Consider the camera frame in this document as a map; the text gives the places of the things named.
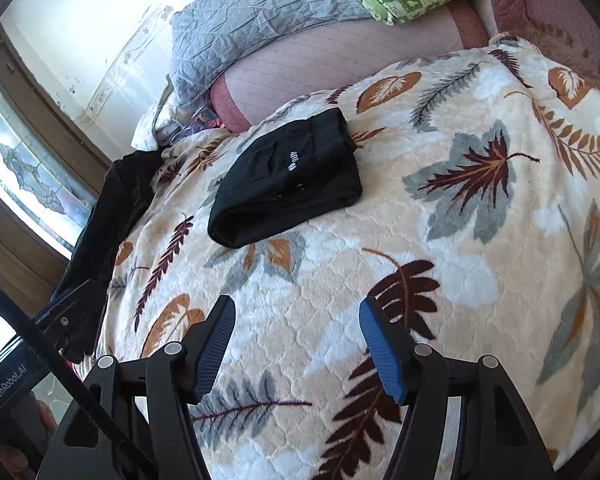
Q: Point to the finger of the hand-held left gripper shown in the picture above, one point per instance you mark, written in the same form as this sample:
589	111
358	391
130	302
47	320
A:
67	310

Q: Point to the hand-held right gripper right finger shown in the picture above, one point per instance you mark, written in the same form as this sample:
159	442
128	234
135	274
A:
380	355

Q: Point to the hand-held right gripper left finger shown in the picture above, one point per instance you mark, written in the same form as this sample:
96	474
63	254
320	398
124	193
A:
212	355

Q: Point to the black pants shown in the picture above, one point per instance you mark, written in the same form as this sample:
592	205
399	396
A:
290	185

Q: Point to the person's left hand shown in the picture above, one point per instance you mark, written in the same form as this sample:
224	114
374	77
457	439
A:
45	415

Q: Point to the leaf print fleece blanket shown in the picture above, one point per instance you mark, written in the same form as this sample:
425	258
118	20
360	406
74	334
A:
430	270

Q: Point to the black jacket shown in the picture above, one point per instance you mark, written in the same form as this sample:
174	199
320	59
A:
115	195

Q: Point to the stained glass door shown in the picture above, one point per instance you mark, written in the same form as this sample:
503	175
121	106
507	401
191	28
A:
25	170

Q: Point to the white cloth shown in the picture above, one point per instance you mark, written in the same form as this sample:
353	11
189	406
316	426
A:
147	132

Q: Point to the purple plastic wrapper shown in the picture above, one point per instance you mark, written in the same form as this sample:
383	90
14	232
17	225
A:
205	117

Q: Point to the pink and red sofa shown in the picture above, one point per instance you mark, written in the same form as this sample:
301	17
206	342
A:
320	65

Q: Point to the grey quilted blanket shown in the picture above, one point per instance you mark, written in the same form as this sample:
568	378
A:
260	15

